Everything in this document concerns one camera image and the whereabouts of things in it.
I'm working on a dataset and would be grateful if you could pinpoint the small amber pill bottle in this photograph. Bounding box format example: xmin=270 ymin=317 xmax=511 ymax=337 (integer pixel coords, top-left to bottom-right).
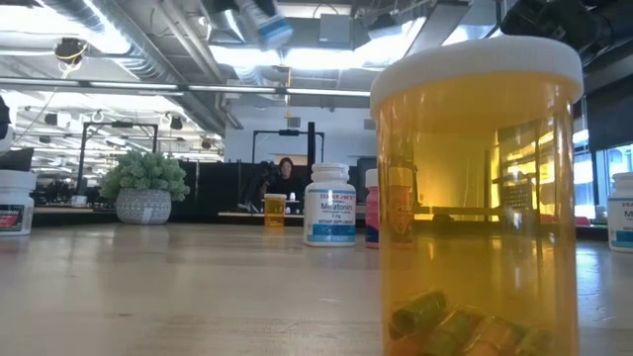
xmin=263 ymin=193 xmax=288 ymax=229

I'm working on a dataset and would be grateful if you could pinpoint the pink bottle white cap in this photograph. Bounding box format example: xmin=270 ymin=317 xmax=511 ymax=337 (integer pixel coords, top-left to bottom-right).
xmin=364 ymin=168 xmax=381 ymax=250

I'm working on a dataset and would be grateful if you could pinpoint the large amber pill bottle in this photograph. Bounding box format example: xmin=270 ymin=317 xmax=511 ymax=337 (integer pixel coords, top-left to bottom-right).
xmin=369 ymin=35 xmax=586 ymax=356

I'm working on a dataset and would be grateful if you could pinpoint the white bottle red black label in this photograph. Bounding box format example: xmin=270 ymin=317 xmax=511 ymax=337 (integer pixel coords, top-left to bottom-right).
xmin=0 ymin=169 xmax=38 ymax=237

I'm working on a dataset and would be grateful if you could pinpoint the person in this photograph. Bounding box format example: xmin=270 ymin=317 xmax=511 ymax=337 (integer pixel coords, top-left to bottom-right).
xmin=266 ymin=156 xmax=304 ymax=202

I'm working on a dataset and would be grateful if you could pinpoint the black background box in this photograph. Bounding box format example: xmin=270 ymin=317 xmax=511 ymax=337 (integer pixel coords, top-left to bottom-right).
xmin=355 ymin=156 xmax=380 ymax=205

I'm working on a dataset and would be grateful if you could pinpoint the background wooden table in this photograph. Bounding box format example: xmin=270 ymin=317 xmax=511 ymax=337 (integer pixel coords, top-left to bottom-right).
xmin=218 ymin=211 xmax=306 ymax=221

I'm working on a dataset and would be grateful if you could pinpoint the long tube light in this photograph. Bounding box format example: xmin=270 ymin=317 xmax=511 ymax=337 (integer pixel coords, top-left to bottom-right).
xmin=0 ymin=76 xmax=372 ymax=99

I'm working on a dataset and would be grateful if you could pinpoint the green capsule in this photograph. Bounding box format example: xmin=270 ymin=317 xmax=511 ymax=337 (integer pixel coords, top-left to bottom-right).
xmin=427 ymin=309 xmax=489 ymax=356
xmin=389 ymin=290 xmax=449 ymax=340

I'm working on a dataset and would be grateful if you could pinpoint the potted green succulent plant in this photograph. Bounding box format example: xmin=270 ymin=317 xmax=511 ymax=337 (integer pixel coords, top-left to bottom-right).
xmin=98 ymin=150 xmax=191 ymax=226

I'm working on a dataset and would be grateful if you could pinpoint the black ceiling dome device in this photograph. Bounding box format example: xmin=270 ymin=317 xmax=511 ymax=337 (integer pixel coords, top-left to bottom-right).
xmin=53 ymin=37 xmax=89 ymax=65

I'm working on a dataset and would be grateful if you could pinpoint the dark monitor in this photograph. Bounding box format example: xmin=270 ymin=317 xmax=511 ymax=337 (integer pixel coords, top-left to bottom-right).
xmin=0 ymin=146 xmax=35 ymax=173

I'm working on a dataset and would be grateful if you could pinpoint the black background rig frame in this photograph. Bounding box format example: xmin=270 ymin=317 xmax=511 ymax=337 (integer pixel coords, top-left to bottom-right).
xmin=76 ymin=121 xmax=159 ymax=197
xmin=251 ymin=129 xmax=326 ymax=164

